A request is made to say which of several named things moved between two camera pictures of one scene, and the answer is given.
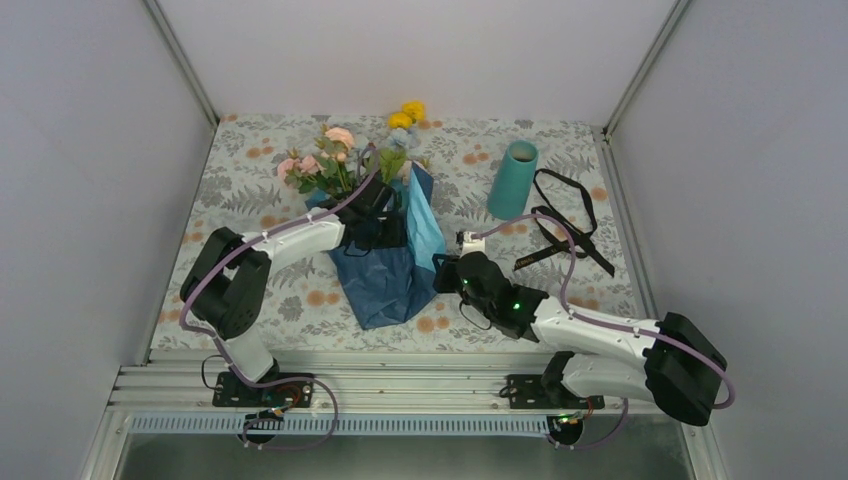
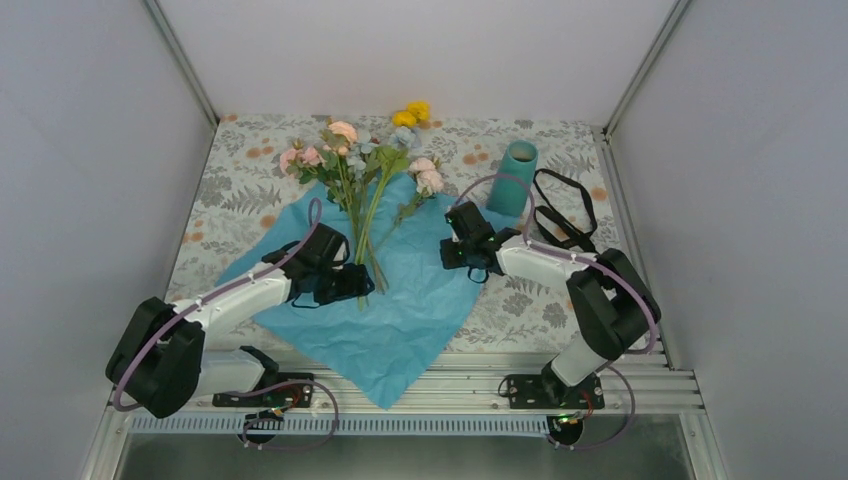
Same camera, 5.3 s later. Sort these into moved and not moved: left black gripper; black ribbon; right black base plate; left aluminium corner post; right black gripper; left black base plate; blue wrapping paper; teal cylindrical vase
Moved: right black gripper; blue wrapping paper; left black gripper
Not moved: teal cylindrical vase; left aluminium corner post; black ribbon; right black base plate; left black base plate
